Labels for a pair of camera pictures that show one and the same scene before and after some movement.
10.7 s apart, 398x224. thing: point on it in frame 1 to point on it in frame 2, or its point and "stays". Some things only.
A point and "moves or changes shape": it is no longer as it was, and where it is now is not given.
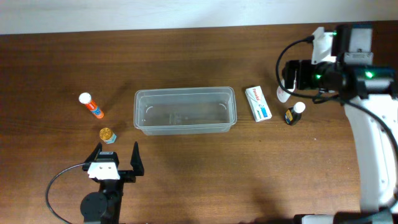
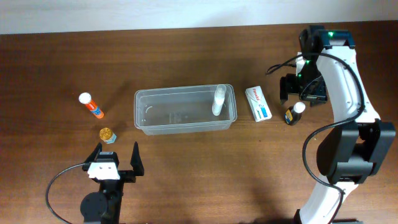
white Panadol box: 258,103 stays
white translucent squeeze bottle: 282,95 moves or changes shape
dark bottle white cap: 293,114 stays
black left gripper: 126,175 stays
